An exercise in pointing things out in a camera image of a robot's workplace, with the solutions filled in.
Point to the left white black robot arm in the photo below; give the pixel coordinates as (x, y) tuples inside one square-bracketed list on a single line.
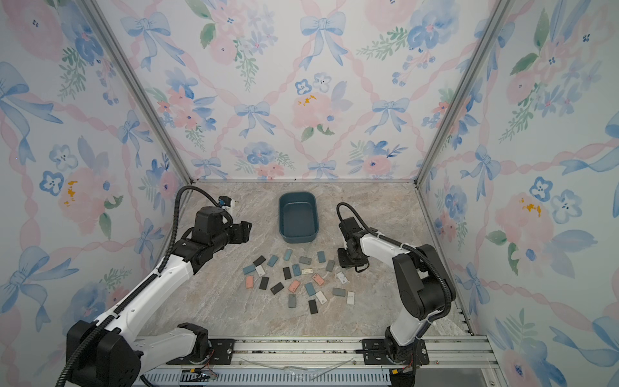
[(109, 351)]

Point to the grey eraser bottom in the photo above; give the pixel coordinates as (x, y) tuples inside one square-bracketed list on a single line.
[(292, 301)]

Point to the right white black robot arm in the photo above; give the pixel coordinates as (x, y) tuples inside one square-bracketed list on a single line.
[(425, 289)]

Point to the dark teal storage box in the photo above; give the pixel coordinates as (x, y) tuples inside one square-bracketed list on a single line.
[(298, 217)]

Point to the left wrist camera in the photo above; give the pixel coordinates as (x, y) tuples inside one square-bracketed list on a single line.
[(227, 203)]

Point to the white eraser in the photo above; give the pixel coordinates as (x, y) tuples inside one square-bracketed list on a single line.
[(260, 271), (321, 297), (350, 298), (342, 277)]

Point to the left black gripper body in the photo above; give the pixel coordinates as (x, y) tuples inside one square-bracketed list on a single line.
[(238, 233)]

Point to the black eraser bottom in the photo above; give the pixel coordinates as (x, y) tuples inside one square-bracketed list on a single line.
[(313, 307)]

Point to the black eraser upper left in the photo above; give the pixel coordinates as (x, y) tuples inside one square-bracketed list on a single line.
[(259, 261)]

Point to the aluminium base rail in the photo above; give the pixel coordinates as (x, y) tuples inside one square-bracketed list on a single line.
[(334, 361)]

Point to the white eraser far right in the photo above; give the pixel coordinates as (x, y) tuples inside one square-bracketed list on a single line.
[(350, 298)]

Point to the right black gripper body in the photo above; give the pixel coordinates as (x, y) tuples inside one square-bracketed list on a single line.
[(346, 259)]

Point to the teal eraser lower centre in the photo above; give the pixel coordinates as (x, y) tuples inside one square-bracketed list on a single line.
[(310, 290)]

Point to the black eraser tilted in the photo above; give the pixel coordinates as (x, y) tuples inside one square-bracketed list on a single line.
[(277, 288)]

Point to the white eraser left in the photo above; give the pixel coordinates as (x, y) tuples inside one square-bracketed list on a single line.
[(260, 271)]

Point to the white eraser lower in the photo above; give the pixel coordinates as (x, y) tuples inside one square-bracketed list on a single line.
[(321, 297)]

